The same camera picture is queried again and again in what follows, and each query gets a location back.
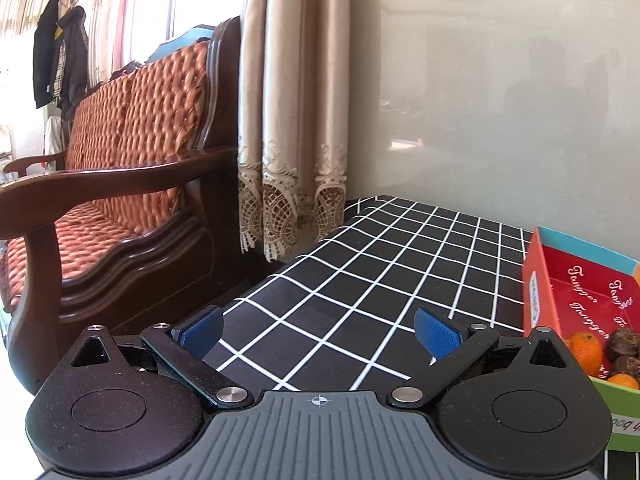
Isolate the dark wooden cushioned sofa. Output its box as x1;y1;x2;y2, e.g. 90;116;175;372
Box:
0;15;251;396

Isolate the black white checkered tablecloth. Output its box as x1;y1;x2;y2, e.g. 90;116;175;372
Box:
172;196;640;480

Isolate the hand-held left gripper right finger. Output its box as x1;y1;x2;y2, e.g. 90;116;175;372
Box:
387;308;576;408

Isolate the beige lace-trimmed curtain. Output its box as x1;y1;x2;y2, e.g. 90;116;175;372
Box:
237;0;381;263

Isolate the colourful cardboard box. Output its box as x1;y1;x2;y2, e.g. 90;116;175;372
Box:
521;226;640;453

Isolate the black hanging jacket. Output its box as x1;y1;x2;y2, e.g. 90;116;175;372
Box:
32;0;63;109

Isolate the blue cloth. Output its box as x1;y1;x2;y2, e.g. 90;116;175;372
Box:
147;24;221;63

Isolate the dark hanging jacket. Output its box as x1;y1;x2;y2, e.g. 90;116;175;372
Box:
55;6;90;121

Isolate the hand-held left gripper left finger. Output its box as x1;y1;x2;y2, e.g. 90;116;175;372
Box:
70;305;253;409

